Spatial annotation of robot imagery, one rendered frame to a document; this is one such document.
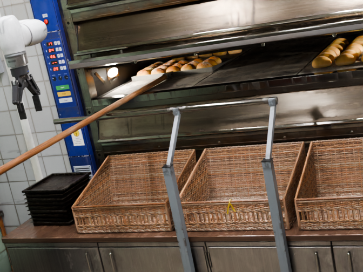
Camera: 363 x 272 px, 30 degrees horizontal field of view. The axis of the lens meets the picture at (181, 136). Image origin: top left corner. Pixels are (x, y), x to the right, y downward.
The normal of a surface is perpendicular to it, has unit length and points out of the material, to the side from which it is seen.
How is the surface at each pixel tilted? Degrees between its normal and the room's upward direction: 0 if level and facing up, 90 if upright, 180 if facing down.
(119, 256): 90
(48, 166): 90
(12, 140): 90
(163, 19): 70
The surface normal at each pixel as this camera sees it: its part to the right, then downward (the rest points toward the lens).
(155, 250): -0.38, 0.33
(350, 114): -0.43, -0.04
